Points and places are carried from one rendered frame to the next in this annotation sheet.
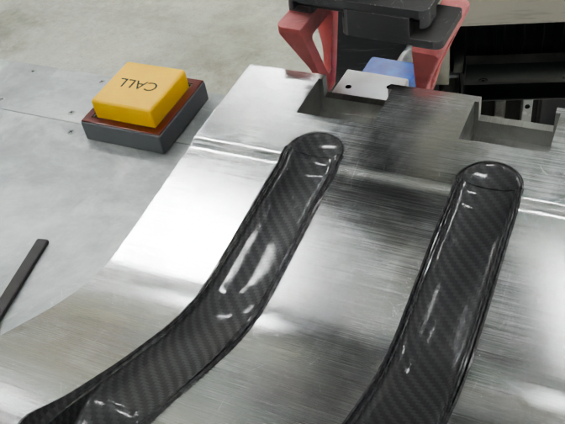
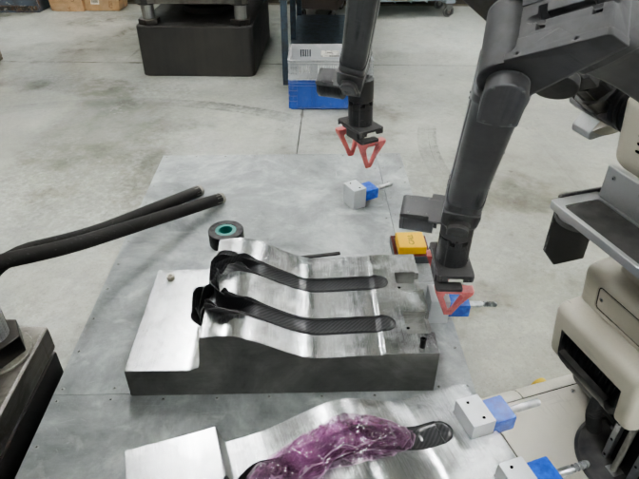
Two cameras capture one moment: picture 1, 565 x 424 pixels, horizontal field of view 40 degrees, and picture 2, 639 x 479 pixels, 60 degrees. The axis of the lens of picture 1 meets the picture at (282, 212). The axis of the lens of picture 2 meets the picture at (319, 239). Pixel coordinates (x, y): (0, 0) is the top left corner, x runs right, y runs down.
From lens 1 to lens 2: 0.73 m
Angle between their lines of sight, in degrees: 44
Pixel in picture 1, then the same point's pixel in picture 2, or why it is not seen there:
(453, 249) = (356, 323)
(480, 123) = (424, 320)
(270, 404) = (276, 296)
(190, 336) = (296, 281)
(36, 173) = (366, 239)
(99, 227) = not seen: hidden behind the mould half
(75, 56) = not seen: hidden behind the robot
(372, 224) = (354, 303)
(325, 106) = (414, 282)
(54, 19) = not seen: hidden behind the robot
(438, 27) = (445, 286)
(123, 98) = (401, 239)
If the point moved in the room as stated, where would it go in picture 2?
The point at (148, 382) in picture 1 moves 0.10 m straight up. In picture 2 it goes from (273, 275) to (270, 229)
